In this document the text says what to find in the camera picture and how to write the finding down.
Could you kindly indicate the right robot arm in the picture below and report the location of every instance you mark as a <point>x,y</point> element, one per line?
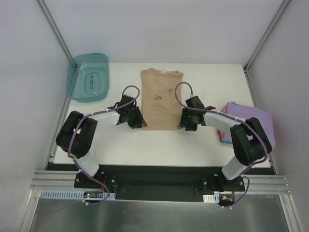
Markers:
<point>249,140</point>

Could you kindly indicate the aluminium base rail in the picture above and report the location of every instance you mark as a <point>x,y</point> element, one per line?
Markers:
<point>256,184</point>

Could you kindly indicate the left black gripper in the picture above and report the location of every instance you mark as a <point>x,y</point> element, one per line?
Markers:
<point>137,118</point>

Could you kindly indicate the right white cable duct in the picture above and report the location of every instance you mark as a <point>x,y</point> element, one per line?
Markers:
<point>215,198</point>

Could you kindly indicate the left aluminium frame post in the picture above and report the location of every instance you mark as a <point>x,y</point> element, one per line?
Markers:
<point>53,26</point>

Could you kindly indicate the pink folded t shirt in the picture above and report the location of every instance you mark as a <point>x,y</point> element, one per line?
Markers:
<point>224,137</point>

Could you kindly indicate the beige t shirt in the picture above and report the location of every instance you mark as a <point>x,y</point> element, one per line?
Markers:
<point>159,106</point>

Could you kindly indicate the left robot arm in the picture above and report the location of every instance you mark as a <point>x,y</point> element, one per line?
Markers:
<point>77,133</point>

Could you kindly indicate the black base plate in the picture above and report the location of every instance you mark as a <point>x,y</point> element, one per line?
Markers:
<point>151,193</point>

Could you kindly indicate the aluminium frame post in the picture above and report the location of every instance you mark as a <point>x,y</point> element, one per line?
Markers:
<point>53,26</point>
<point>271,26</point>

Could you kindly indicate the left white cable duct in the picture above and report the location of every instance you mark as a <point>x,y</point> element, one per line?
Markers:
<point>76,195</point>

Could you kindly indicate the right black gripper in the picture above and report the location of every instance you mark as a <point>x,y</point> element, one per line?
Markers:
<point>186,120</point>

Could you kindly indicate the right aluminium frame post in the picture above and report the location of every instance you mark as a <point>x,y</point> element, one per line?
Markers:
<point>271,26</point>

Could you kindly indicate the white cable duct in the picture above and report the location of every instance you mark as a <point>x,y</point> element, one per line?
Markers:
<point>76,195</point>
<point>215,198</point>

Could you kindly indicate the teal folded t shirt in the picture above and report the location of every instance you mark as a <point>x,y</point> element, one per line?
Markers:
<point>226,142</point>

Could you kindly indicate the teal plastic basin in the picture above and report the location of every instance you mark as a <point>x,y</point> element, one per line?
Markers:
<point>88,78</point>

